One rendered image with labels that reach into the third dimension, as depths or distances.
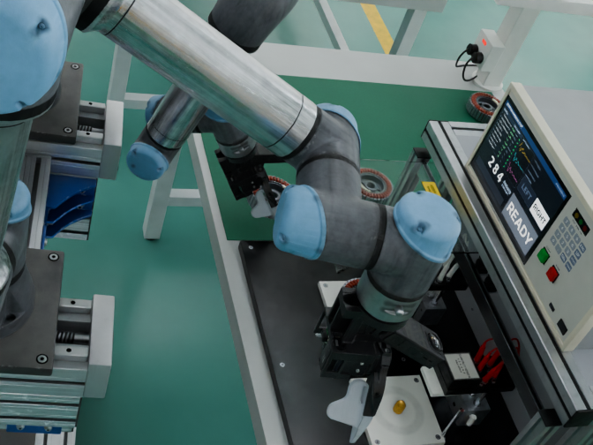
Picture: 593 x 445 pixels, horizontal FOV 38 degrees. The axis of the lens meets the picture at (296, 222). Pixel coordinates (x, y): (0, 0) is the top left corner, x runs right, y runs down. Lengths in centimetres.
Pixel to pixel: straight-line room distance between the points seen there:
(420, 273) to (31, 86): 45
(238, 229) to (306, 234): 101
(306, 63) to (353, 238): 160
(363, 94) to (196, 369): 93
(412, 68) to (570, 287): 133
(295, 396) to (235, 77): 84
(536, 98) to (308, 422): 71
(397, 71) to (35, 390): 157
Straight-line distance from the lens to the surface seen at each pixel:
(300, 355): 171
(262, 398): 166
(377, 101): 244
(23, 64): 78
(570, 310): 145
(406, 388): 173
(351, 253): 93
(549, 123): 155
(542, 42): 483
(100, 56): 359
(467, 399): 172
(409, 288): 97
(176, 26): 93
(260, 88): 96
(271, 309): 176
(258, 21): 139
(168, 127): 155
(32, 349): 129
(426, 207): 94
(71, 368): 135
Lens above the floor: 208
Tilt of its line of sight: 42 degrees down
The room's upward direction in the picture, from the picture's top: 22 degrees clockwise
